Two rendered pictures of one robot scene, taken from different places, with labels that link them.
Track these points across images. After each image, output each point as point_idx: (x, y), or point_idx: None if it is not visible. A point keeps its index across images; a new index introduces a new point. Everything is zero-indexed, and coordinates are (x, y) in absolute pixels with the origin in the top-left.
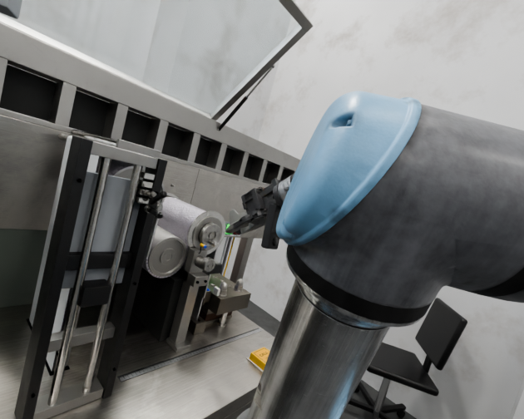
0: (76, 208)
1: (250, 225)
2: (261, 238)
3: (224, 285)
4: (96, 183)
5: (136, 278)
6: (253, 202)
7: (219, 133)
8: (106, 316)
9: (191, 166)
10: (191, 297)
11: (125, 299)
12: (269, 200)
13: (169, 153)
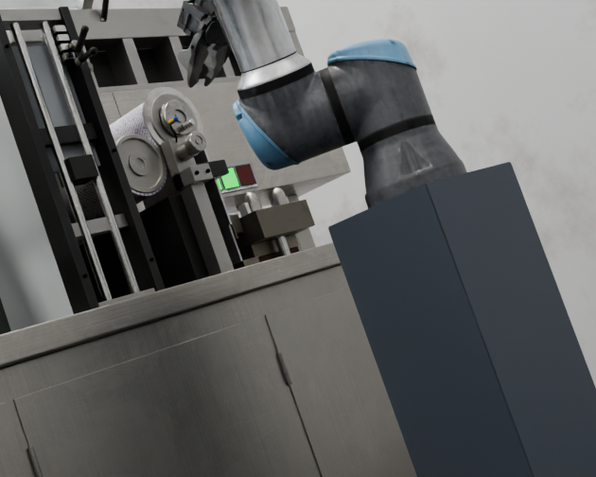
0: (19, 73)
1: (214, 56)
2: (306, 180)
3: (250, 195)
4: (20, 50)
5: (113, 145)
6: (193, 18)
7: (109, 25)
8: (107, 195)
9: (98, 94)
10: (204, 204)
11: (114, 173)
12: (209, 1)
13: None
